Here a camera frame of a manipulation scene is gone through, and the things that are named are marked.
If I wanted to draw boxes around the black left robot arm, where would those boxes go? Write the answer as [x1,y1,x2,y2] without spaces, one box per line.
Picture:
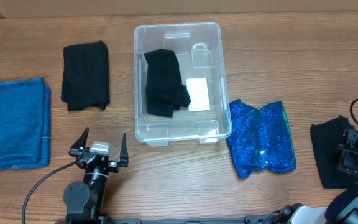
[63,128,129,223]

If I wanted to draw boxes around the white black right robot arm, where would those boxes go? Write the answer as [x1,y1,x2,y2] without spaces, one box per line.
[263,183,358,224]

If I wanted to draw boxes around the clear plastic storage bin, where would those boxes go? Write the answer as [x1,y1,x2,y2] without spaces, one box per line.
[134,22,232,147]

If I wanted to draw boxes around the folded blue denim jeans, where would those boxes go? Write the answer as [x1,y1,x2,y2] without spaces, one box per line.
[0,77,51,170]

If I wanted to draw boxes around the blue sparkly cloth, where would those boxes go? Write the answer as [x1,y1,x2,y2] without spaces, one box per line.
[227,100,296,179]

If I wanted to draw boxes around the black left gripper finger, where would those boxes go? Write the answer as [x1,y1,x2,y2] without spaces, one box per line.
[69,127,89,156]
[119,133,129,167]

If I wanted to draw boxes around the white label in bin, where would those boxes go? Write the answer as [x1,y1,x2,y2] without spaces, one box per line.
[186,77,210,112]

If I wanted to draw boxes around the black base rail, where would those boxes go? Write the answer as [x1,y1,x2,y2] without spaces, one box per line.
[109,215,267,224]

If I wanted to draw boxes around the black cloth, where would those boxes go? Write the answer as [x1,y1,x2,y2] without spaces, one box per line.
[310,116,358,189]
[144,49,191,118]
[61,41,110,111]

